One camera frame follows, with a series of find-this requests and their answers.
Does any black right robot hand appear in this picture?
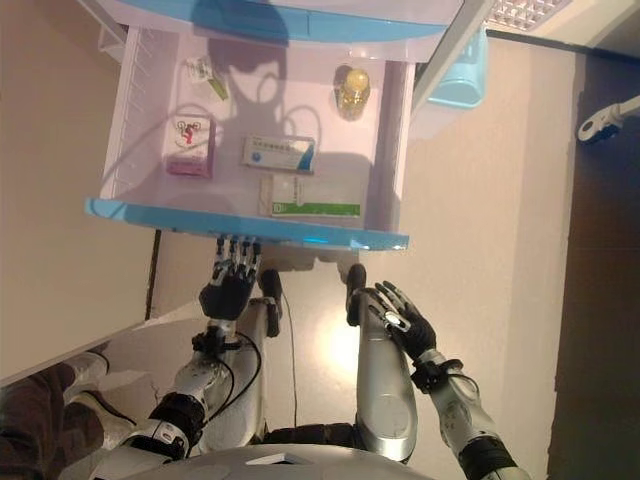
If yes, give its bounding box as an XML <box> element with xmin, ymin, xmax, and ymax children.
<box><xmin>371</xmin><ymin>279</ymin><xmax>439</xmax><ymax>362</ymax></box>

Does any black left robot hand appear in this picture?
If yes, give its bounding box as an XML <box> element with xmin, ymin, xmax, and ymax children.
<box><xmin>198</xmin><ymin>233</ymin><xmax>265</xmax><ymax>322</ymax></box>

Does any white blue cart drawer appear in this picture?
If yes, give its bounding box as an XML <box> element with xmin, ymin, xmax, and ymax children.
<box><xmin>117</xmin><ymin>0</ymin><xmax>464</xmax><ymax>46</ymax></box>
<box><xmin>83</xmin><ymin>23</ymin><xmax>412</xmax><ymax>252</ymax></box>

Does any small green white medicine box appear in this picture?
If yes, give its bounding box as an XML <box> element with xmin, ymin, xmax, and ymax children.
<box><xmin>180</xmin><ymin>54</ymin><xmax>232</xmax><ymax>103</ymax></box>

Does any large green white medicine box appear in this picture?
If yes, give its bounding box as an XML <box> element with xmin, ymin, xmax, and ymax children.
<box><xmin>257</xmin><ymin>174</ymin><xmax>363</xmax><ymax>219</ymax></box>

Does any pink white medicine box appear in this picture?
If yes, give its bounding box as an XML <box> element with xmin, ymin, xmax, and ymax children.
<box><xmin>163</xmin><ymin>114</ymin><xmax>218</xmax><ymax>180</ymax></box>

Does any blue white medicine box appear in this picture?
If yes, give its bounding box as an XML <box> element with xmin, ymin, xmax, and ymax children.
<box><xmin>239</xmin><ymin>133</ymin><xmax>318</xmax><ymax>177</ymax></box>

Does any yellow medicine bottle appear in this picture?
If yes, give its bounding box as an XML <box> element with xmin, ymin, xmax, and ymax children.
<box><xmin>331</xmin><ymin>63</ymin><xmax>375</xmax><ymax>122</ymax></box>

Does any white shoe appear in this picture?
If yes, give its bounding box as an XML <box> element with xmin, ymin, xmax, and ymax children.
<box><xmin>74</xmin><ymin>388</ymin><xmax>139</xmax><ymax>444</ymax></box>
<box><xmin>63</xmin><ymin>351</ymin><xmax>110</xmax><ymax>389</ymax></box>

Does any grey robot torso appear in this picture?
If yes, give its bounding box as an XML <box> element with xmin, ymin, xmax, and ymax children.
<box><xmin>62</xmin><ymin>422</ymin><xmax>454</xmax><ymax>480</ymax></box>

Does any brown trouser leg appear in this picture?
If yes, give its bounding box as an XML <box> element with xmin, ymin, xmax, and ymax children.
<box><xmin>0</xmin><ymin>359</ymin><xmax>109</xmax><ymax>480</ymax></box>

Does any blue waste bin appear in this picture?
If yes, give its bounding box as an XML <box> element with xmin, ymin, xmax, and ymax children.
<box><xmin>426</xmin><ymin>23</ymin><xmax>490</xmax><ymax>109</ymax></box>

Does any white bed caster wheel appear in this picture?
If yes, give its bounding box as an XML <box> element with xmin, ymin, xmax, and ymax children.
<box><xmin>577</xmin><ymin>93</ymin><xmax>640</xmax><ymax>147</ymax></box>

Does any white cart side bin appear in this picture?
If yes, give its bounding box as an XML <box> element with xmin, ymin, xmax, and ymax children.
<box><xmin>96</xmin><ymin>20</ymin><xmax>132</xmax><ymax>55</ymax></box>

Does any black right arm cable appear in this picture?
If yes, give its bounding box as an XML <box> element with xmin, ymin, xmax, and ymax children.
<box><xmin>414</xmin><ymin>357</ymin><xmax>482</xmax><ymax>401</ymax></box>

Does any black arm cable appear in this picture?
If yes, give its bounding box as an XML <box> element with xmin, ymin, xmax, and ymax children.
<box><xmin>192</xmin><ymin>329</ymin><xmax>265</xmax><ymax>424</ymax></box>
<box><xmin>414</xmin><ymin>357</ymin><xmax>482</xmax><ymax>401</ymax></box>

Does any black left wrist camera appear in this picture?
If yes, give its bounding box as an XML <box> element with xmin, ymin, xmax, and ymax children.
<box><xmin>191</xmin><ymin>331</ymin><xmax>222</xmax><ymax>355</ymax></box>

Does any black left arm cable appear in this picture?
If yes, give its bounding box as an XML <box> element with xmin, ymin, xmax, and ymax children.
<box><xmin>192</xmin><ymin>329</ymin><xmax>265</xmax><ymax>424</ymax></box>

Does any thin black floor cable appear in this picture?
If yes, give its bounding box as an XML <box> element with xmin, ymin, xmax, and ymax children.
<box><xmin>281</xmin><ymin>293</ymin><xmax>302</xmax><ymax>434</ymax></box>

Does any white wire basket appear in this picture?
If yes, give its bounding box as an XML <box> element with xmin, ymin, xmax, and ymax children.
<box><xmin>483</xmin><ymin>0</ymin><xmax>565</xmax><ymax>30</ymax></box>

